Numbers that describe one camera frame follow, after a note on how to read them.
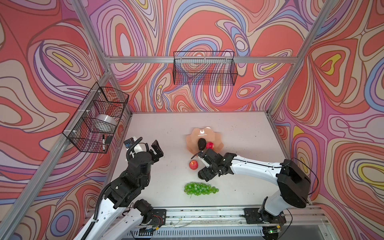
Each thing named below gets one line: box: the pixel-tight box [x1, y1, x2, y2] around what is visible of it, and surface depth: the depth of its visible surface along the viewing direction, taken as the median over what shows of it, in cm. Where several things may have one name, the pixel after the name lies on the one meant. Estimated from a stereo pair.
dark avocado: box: [197, 138, 207, 151], surface depth 98 cm
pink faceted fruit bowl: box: [185, 126, 224, 155], surface depth 103 cm
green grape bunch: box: [184, 182, 220, 199], surface depth 80 cm
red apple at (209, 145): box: [205, 141, 215, 150], surface depth 96 cm
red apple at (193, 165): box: [189, 160, 199, 171], surface depth 90 cm
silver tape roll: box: [96, 114, 117, 126], surface depth 75 cm
